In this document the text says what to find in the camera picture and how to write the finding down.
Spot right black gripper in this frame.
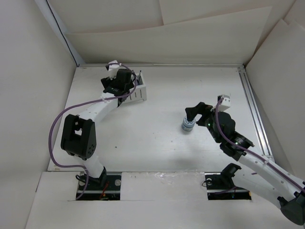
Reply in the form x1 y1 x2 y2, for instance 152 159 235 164
185 102 225 143

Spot clear blue-tipped pen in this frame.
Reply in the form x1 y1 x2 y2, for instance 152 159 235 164
139 70 142 82

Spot blue-white round tin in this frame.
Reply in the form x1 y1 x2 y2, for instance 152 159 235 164
181 116 196 132

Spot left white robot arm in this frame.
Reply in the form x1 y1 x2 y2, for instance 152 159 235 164
61 68 135 189

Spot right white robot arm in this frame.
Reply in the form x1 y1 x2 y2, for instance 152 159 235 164
185 97 305 226

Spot white two-compartment slotted organizer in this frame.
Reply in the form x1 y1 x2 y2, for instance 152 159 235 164
123 72 147 104

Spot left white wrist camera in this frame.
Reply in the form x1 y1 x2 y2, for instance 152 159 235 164
105 60 122 72

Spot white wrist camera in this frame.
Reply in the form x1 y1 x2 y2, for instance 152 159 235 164
217 94 231 112
105 60 122 72

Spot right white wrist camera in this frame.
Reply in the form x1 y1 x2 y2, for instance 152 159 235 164
217 94 231 112

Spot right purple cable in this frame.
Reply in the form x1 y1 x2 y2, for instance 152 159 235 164
214 99 305 194

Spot purple cable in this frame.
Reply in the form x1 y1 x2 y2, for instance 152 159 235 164
49 62 137 198
214 99 305 194

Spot aluminium rail right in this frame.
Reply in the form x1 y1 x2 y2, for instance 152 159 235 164
237 65 273 158

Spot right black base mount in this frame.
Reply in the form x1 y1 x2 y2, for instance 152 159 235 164
201 163 252 200

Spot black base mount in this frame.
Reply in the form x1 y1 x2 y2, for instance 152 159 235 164
201 163 252 200
76 169 122 201

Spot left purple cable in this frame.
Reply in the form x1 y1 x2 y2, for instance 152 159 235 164
49 62 137 198

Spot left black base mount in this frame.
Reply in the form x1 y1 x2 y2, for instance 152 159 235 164
76 169 122 201

